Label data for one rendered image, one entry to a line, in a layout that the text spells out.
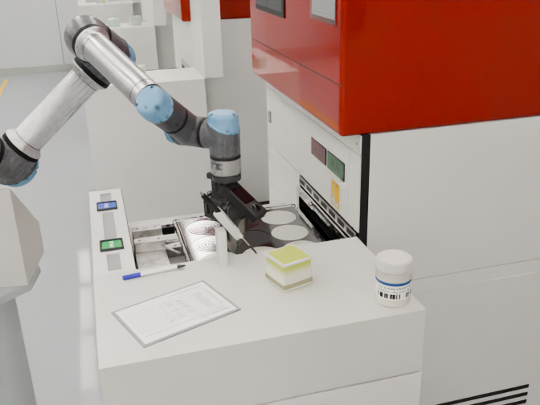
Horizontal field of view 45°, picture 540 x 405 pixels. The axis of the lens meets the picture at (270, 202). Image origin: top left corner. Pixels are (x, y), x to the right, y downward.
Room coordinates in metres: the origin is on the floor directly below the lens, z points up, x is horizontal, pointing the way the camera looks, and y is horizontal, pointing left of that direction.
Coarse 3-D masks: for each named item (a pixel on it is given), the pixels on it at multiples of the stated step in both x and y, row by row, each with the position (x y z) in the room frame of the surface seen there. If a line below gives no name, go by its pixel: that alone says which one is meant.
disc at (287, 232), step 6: (276, 228) 1.62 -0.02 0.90; (282, 228) 1.62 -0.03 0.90; (288, 228) 1.62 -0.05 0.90; (294, 228) 1.62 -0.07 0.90; (300, 228) 1.62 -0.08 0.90; (276, 234) 1.59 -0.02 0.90; (282, 234) 1.59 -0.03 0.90; (288, 234) 1.59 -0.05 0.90; (294, 234) 1.58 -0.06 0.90; (300, 234) 1.58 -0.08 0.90; (306, 234) 1.58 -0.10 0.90
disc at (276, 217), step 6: (264, 216) 1.71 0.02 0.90; (270, 216) 1.71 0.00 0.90; (276, 216) 1.71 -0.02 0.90; (282, 216) 1.71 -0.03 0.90; (288, 216) 1.71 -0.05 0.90; (294, 216) 1.70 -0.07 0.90; (270, 222) 1.67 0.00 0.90; (276, 222) 1.67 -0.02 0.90; (282, 222) 1.67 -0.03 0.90; (288, 222) 1.67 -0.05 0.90
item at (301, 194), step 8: (304, 192) 1.78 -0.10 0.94; (304, 200) 1.78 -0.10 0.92; (312, 200) 1.72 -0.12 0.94; (304, 208) 1.82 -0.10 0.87; (312, 208) 1.71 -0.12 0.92; (320, 208) 1.66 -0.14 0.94; (304, 216) 1.78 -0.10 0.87; (320, 216) 1.64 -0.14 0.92; (328, 216) 1.60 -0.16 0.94; (312, 224) 1.71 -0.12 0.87; (328, 224) 1.58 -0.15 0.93; (336, 224) 1.55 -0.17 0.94; (320, 232) 1.65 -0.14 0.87; (336, 232) 1.52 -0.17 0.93; (344, 232) 1.50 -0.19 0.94; (328, 240) 1.60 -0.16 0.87
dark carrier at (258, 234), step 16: (288, 208) 1.76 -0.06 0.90; (192, 224) 1.67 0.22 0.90; (208, 224) 1.67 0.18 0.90; (256, 224) 1.66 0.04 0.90; (272, 224) 1.65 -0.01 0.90; (288, 224) 1.65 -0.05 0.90; (304, 224) 1.65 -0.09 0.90; (192, 240) 1.56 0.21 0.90; (208, 240) 1.56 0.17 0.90; (256, 240) 1.55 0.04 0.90; (272, 240) 1.55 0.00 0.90; (288, 240) 1.54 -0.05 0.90; (320, 240) 1.54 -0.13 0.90; (192, 256) 1.47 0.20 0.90
